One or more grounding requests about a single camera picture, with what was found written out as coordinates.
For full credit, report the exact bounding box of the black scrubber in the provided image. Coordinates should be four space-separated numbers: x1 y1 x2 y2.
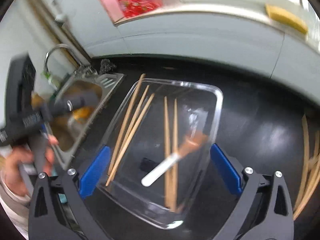
99 59 117 75

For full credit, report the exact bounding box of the clear glass tray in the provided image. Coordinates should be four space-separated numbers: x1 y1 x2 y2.
98 78 223 230

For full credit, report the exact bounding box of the yellow sponge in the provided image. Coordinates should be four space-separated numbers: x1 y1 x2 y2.
265 4 309 35

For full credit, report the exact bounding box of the person's hand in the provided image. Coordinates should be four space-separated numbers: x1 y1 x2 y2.
2 134 60 197

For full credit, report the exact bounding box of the wooden chopstick on counter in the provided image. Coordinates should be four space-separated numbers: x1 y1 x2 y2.
293 155 319 220
293 114 310 211
309 131 319 171

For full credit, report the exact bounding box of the stainless steel sink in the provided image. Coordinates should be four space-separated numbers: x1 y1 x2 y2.
45 73 124 170

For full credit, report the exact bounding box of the orange item in sink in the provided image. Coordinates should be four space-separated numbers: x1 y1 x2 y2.
72 106 94 122

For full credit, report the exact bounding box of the chrome faucet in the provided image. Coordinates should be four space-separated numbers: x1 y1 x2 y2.
42 43 89 78

